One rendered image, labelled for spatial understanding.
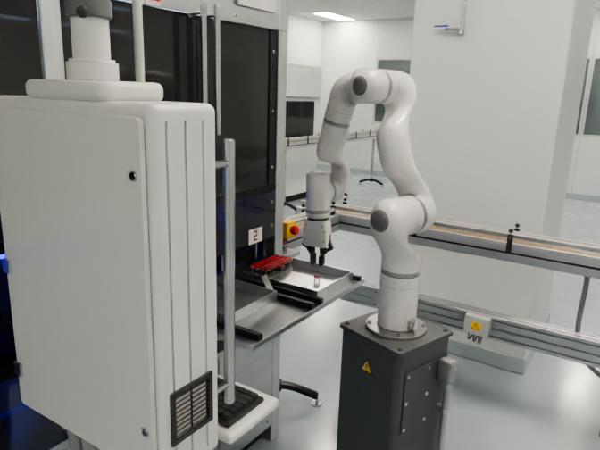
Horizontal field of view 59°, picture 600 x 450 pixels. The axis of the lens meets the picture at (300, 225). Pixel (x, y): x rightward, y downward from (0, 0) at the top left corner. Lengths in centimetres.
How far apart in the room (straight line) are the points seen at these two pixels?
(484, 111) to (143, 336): 253
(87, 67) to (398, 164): 89
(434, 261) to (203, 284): 248
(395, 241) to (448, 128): 179
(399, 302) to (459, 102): 182
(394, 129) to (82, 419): 109
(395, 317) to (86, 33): 113
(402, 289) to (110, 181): 95
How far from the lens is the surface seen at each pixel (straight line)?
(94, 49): 113
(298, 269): 214
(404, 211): 153
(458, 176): 326
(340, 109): 172
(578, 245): 259
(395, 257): 159
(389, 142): 157
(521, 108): 315
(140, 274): 98
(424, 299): 284
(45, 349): 133
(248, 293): 188
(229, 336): 119
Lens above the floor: 158
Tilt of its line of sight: 14 degrees down
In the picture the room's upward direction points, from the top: 2 degrees clockwise
